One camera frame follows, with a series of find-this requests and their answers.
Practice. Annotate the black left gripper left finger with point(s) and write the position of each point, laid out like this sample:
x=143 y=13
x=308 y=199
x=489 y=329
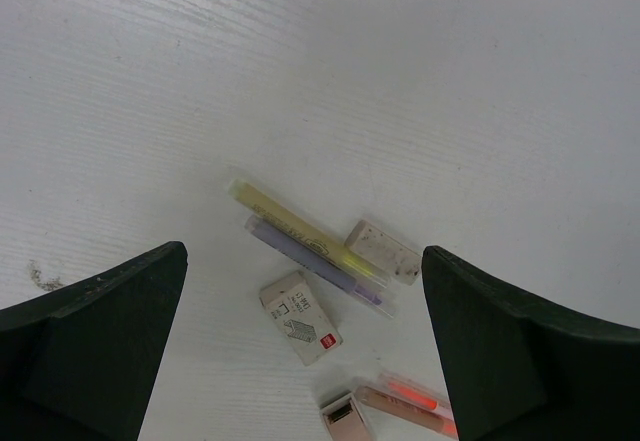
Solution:
x=80 y=363

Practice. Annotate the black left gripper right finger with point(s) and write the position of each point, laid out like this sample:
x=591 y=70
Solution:
x=520 y=367

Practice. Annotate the orange pink slim pen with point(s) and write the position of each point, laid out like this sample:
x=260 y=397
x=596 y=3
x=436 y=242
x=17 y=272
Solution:
x=399 y=408

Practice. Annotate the yellow slim pen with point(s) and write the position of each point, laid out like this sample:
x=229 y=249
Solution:
x=305 y=233

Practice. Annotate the purple slim pen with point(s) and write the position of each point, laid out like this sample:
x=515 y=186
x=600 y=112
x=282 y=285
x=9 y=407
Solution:
x=370 y=293

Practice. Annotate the grey white eraser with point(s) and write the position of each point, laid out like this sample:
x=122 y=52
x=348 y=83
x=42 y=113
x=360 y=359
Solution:
x=385 y=252

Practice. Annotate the white staples box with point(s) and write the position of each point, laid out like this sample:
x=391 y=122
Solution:
x=292 y=306

